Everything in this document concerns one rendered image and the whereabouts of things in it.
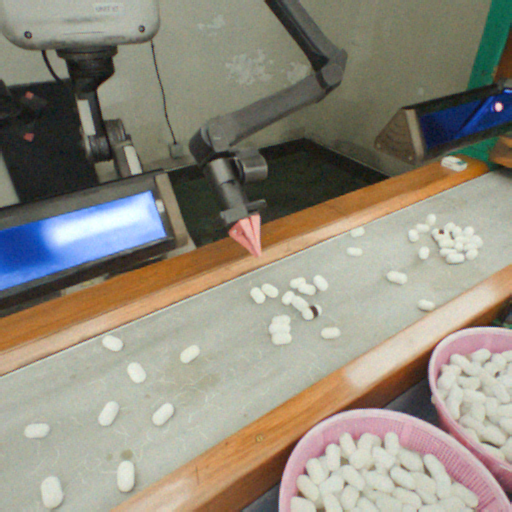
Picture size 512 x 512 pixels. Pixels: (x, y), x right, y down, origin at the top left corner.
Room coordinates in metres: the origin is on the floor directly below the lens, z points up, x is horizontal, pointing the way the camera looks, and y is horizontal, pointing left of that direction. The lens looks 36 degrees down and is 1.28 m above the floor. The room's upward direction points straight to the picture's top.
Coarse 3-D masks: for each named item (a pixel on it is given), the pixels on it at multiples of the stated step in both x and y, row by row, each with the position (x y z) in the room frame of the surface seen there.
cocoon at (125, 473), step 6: (126, 462) 0.28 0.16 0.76; (120, 468) 0.27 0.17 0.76; (126, 468) 0.27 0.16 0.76; (132, 468) 0.27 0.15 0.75; (120, 474) 0.26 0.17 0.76; (126, 474) 0.26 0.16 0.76; (132, 474) 0.26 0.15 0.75; (120, 480) 0.25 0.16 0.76; (126, 480) 0.25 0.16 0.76; (132, 480) 0.25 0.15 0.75; (120, 486) 0.25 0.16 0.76; (126, 486) 0.25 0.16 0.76; (132, 486) 0.25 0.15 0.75
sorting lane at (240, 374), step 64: (448, 192) 1.06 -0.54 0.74; (320, 256) 0.75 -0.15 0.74; (384, 256) 0.75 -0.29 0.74; (192, 320) 0.55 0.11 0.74; (256, 320) 0.55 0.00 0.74; (320, 320) 0.55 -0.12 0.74; (384, 320) 0.55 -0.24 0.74; (0, 384) 0.41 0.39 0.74; (64, 384) 0.41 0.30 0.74; (128, 384) 0.41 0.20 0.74; (192, 384) 0.41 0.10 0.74; (256, 384) 0.41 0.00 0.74; (0, 448) 0.30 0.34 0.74; (64, 448) 0.30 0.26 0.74; (128, 448) 0.30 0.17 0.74; (192, 448) 0.30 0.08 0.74
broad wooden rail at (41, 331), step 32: (480, 160) 1.22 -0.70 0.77; (384, 192) 1.01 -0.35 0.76; (416, 192) 1.02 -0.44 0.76; (288, 224) 0.85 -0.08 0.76; (320, 224) 0.85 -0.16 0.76; (352, 224) 0.87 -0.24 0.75; (192, 256) 0.72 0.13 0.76; (224, 256) 0.72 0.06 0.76; (288, 256) 0.75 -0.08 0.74; (96, 288) 0.61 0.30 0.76; (128, 288) 0.61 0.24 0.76; (160, 288) 0.61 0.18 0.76; (192, 288) 0.63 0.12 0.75; (0, 320) 0.52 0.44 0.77; (32, 320) 0.52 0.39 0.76; (64, 320) 0.52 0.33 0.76; (96, 320) 0.53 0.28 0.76; (128, 320) 0.54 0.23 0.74; (0, 352) 0.45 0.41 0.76; (32, 352) 0.46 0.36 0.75
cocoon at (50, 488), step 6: (48, 480) 0.25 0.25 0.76; (54, 480) 0.25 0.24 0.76; (42, 486) 0.25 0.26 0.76; (48, 486) 0.25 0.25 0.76; (54, 486) 0.25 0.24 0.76; (60, 486) 0.25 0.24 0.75; (42, 492) 0.24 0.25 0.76; (48, 492) 0.24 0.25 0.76; (54, 492) 0.24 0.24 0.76; (60, 492) 0.24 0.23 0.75; (48, 498) 0.23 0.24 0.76; (54, 498) 0.23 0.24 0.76; (60, 498) 0.23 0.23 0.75; (48, 504) 0.23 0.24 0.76; (54, 504) 0.23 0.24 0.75
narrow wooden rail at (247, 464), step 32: (480, 288) 0.61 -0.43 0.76; (448, 320) 0.52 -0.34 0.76; (480, 320) 0.55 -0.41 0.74; (384, 352) 0.45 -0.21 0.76; (416, 352) 0.45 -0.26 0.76; (320, 384) 0.39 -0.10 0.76; (352, 384) 0.39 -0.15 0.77; (384, 384) 0.40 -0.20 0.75; (416, 384) 0.46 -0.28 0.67; (288, 416) 0.34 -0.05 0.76; (320, 416) 0.34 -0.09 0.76; (224, 448) 0.29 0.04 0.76; (256, 448) 0.29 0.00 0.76; (288, 448) 0.30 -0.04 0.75; (160, 480) 0.25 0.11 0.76; (192, 480) 0.25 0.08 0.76; (224, 480) 0.25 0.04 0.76; (256, 480) 0.27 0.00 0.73
